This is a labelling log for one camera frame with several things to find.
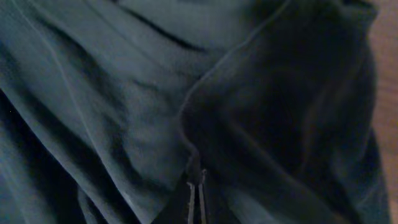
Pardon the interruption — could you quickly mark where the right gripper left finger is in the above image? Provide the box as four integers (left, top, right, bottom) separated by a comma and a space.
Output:
152, 182, 195, 224

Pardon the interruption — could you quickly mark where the black t-shirt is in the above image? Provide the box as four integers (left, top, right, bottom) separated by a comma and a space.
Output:
1, 0, 391, 224

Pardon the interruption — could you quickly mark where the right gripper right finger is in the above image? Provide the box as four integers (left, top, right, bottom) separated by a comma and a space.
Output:
198, 169, 240, 224

